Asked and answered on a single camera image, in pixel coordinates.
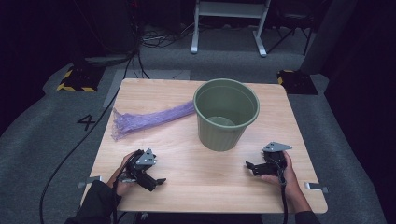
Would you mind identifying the purple plastic bag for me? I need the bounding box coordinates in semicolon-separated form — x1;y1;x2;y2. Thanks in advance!
111;100;196;142

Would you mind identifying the white metal stand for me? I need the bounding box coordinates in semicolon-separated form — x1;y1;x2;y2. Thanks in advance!
190;0;272;58

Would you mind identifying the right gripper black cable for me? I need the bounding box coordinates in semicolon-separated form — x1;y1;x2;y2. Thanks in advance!
270;157;290;224

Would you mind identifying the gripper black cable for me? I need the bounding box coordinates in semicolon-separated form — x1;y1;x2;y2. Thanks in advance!
111;149;144;224
270;157;290;224

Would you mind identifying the person's left hand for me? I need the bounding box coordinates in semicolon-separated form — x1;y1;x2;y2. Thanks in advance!
106;151;138;196

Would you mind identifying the black tripod stand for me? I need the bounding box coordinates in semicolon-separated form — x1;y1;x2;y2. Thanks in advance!
265;0;314;57

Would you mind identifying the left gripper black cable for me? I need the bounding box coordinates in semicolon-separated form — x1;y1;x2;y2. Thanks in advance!
111;149;144;224

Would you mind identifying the long black floor cable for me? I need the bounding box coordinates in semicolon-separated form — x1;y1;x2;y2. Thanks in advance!
38;49;141;224

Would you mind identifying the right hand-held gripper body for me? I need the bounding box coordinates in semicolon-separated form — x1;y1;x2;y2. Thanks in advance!
254;142;292;176

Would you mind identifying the green plastic bin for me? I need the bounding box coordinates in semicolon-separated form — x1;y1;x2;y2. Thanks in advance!
192;77;261;152

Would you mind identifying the grey metal table bracket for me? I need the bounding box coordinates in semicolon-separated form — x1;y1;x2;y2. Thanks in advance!
304;182;330;194
78;175;103;189

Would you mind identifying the grey curtain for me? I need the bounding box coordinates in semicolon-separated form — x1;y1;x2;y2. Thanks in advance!
299;0;359;76

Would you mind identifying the bundle of floor cables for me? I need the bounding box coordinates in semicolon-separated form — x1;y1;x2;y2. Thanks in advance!
136;21;200;49

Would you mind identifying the yellow black striped base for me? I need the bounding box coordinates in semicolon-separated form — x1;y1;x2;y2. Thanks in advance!
276;69;318;96
56;64;106;92

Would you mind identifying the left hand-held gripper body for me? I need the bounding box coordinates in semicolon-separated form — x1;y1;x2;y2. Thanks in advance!
125;147;158;192

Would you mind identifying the person's right hand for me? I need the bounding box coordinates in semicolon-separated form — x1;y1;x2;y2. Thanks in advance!
261;151;304;202

